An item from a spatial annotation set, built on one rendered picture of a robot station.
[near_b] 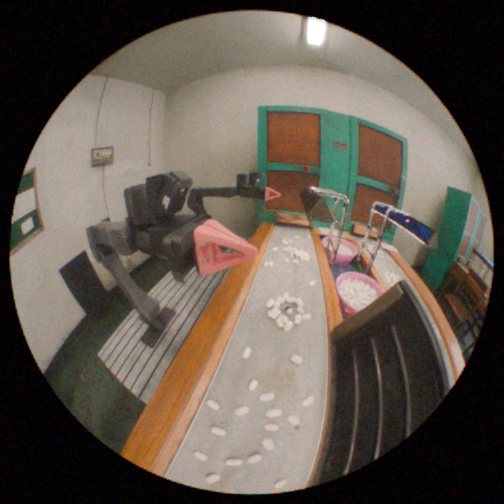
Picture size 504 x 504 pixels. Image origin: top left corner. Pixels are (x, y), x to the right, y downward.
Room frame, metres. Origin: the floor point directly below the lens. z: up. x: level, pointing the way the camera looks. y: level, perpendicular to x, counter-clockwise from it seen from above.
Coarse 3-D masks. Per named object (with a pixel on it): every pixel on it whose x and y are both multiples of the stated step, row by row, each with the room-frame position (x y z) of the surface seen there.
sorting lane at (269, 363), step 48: (288, 240) 0.89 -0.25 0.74; (288, 288) 0.43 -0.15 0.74; (240, 336) 0.22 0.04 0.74; (288, 336) 0.21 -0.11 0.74; (240, 384) 0.06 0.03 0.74; (288, 384) 0.06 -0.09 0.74; (192, 432) -0.10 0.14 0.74; (240, 432) -0.08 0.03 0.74; (288, 432) -0.08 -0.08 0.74; (192, 480) -0.26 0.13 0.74; (240, 480) -0.23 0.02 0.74; (288, 480) -0.24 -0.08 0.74
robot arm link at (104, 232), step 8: (104, 224) 0.24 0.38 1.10; (112, 224) 0.23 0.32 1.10; (120, 224) 0.22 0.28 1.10; (88, 232) 0.22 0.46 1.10; (96, 232) 0.23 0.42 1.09; (104, 232) 0.22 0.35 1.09; (112, 232) 0.19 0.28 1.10; (120, 232) 0.18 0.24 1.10; (88, 240) 0.23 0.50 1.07; (96, 240) 0.23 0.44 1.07; (104, 240) 0.22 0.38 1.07; (112, 240) 0.19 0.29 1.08; (96, 248) 0.23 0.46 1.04; (96, 256) 0.22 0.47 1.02
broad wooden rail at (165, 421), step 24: (264, 240) 0.84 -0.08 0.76; (240, 264) 0.57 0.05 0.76; (240, 288) 0.41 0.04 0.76; (216, 312) 0.29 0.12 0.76; (240, 312) 0.31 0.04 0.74; (192, 336) 0.19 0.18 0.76; (216, 336) 0.20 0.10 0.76; (192, 360) 0.11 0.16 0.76; (216, 360) 0.13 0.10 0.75; (168, 384) 0.02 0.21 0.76; (192, 384) 0.04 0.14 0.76; (168, 408) -0.04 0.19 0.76; (192, 408) -0.02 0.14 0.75; (144, 432) -0.15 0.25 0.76; (168, 432) -0.11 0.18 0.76; (144, 456) -0.23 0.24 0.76; (168, 456) -0.20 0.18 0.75
